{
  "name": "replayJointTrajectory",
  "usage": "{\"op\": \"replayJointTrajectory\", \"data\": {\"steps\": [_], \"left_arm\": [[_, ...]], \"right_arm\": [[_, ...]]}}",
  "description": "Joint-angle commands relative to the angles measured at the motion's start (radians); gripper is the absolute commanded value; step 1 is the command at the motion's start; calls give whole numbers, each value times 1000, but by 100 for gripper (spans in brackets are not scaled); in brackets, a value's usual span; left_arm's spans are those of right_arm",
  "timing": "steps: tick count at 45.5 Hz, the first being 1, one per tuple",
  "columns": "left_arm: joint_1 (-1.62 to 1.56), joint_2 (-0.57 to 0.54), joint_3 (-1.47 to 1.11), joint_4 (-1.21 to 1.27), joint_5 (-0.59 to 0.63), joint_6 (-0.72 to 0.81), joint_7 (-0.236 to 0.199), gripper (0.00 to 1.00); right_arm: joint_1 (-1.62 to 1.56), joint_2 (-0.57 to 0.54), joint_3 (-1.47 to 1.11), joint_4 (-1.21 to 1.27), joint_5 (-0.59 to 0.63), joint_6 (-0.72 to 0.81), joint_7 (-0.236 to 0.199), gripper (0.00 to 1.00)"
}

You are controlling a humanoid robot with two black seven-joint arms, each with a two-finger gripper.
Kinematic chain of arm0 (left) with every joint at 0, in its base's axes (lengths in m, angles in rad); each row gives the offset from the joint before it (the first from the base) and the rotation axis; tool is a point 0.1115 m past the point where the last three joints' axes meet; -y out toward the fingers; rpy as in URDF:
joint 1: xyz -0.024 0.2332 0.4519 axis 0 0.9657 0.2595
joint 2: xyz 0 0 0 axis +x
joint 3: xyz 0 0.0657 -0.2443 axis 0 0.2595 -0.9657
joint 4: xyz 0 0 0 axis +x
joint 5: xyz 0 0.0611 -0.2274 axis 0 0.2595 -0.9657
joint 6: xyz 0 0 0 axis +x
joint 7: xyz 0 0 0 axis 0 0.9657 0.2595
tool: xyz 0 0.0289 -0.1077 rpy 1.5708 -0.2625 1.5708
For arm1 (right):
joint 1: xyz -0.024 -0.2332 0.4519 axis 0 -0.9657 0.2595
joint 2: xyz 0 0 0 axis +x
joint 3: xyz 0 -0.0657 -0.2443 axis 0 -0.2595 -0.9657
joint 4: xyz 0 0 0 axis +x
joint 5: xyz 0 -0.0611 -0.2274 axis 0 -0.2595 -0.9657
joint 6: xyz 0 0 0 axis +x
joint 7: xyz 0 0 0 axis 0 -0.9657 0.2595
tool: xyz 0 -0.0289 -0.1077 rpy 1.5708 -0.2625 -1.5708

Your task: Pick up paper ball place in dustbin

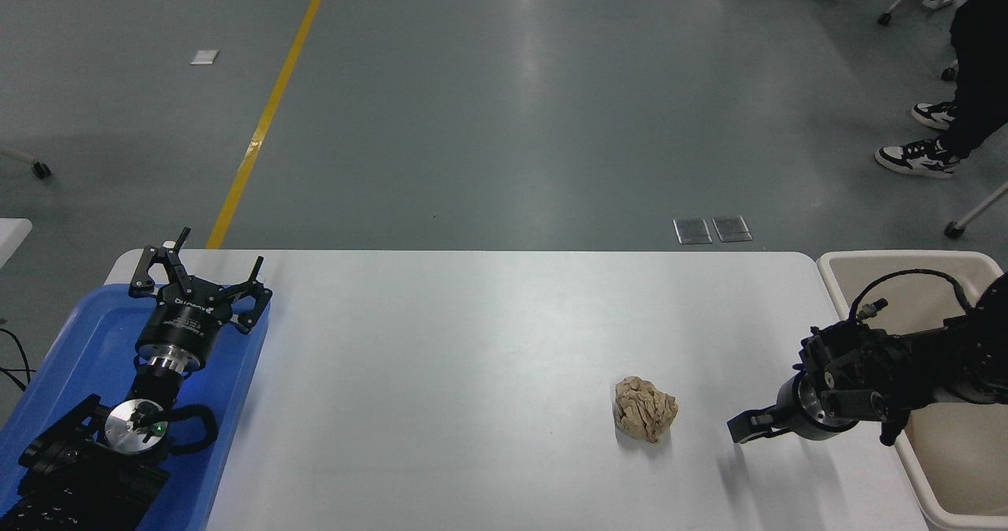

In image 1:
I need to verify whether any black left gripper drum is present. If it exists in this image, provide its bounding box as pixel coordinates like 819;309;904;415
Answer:
135;280;230;369

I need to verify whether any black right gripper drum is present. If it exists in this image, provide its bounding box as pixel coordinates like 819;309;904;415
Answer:
776;373;861;443

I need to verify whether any tan paper ball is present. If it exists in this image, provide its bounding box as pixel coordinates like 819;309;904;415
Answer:
613;376;679;444

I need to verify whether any blue plastic tray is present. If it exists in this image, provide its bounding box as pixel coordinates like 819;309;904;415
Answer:
0;283;271;531

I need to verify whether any large pale plastic bin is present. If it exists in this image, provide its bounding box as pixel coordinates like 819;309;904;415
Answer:
817;250;1008;531

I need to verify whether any white side table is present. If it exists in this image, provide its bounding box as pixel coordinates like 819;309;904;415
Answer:
0;217;34;269

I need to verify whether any grey leg with black caster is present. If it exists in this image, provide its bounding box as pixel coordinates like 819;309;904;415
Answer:
0;145;53;180

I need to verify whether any silver floor plate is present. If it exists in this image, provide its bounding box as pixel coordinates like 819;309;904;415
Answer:
712;215;754;243
673;217;713;245

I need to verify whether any white leg with black caster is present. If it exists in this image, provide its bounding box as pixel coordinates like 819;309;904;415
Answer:
943;182;1008;240

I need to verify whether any person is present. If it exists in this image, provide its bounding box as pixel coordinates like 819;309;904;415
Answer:
874;0;1008;180

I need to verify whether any black cable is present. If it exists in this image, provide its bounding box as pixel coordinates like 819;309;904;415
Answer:
0;328;34;394

